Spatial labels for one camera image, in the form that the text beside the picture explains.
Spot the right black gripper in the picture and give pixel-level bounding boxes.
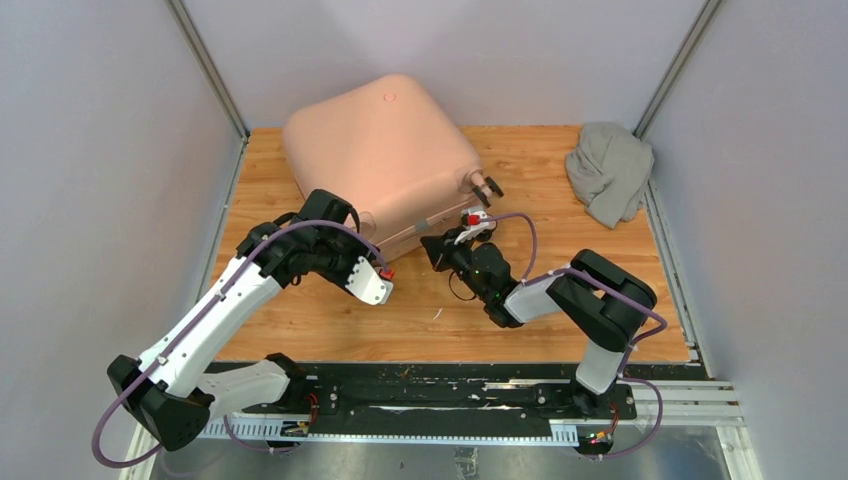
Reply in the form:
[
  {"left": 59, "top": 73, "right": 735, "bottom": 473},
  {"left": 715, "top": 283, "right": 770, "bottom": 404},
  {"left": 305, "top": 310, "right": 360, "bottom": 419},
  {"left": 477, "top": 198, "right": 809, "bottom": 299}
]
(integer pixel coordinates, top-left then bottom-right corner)
[{"left": 421, "top": 226, "right": 490, "bottom": 301}]

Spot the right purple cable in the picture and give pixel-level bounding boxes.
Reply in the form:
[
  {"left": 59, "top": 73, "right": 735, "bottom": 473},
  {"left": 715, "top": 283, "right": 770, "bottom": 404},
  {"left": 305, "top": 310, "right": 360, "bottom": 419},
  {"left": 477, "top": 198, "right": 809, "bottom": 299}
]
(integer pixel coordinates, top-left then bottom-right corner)
[{"left": 488, "top": 211, "right": 669, "bottom": 461}]

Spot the purple cable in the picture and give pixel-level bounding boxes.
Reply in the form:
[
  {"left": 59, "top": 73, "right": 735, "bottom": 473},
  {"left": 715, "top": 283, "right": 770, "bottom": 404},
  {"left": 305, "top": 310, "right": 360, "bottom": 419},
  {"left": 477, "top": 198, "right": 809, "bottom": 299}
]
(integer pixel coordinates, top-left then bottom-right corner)
[
  {"left": 91, "top": 219, "right": 395, "bottom": 470},
  {"left": 488, "top": 211, "right": 669, "bottom": 461}
]

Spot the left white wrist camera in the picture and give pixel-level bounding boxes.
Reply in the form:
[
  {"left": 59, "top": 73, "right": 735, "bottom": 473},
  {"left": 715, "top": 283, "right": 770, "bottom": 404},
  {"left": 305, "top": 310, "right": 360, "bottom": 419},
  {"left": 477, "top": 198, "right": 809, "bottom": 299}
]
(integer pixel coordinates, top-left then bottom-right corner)
[{"left": 344, "top": 256, "right": 393, "bottom": 305}]

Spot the aluminium frame rail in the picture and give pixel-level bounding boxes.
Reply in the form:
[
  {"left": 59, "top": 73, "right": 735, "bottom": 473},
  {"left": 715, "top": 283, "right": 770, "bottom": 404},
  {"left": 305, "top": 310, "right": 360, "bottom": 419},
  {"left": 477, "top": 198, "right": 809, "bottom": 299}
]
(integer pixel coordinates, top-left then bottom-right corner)
[{"left": 163, "top": 375, "right": 762, "bottom": 479}]

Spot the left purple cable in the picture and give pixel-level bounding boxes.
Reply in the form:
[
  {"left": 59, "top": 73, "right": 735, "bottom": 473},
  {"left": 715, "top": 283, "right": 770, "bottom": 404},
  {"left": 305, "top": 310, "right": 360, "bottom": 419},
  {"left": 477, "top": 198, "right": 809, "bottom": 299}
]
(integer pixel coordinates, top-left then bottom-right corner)
[{"left": 91, "top": 219, "right": 395, "bottom": 470}]

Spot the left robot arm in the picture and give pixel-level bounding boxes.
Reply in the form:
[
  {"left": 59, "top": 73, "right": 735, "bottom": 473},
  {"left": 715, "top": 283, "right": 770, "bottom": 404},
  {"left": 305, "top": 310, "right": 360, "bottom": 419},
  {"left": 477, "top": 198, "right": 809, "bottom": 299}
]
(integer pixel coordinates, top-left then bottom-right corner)
[{"left": 91, "top": 189, "right": 390, "bottom": 468}]

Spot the pink suitcase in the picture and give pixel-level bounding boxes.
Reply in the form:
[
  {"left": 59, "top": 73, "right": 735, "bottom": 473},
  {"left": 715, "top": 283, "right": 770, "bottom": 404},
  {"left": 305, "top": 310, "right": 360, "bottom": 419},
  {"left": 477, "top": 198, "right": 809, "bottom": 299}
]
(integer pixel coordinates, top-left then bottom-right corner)
[{"left": 282, "top": 74, "right": 503, "bottom": 260}]

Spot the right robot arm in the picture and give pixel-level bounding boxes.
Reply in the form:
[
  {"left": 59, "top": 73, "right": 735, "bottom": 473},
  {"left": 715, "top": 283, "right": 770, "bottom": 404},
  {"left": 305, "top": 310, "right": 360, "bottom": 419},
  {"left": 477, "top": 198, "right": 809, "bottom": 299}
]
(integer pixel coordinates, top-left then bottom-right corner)
[{"left": 421, "top": 228, "right": 657, "bottom": 418}]

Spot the grey crumpled cloth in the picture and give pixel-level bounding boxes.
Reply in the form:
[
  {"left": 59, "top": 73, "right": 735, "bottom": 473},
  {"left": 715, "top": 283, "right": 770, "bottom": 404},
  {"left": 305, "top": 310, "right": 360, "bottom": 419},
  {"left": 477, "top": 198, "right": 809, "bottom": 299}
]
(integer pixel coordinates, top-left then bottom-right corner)
[{"left": 564, "top": 122, "right": 655, "bottom": 229}]

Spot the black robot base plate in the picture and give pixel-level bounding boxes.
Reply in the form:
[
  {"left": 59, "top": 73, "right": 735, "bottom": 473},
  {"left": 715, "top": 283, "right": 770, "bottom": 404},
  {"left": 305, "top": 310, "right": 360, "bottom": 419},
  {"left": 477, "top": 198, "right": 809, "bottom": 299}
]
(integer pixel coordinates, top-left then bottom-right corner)
[{"left": 242, "top": 362, "right": 637, "bottom": 442}]

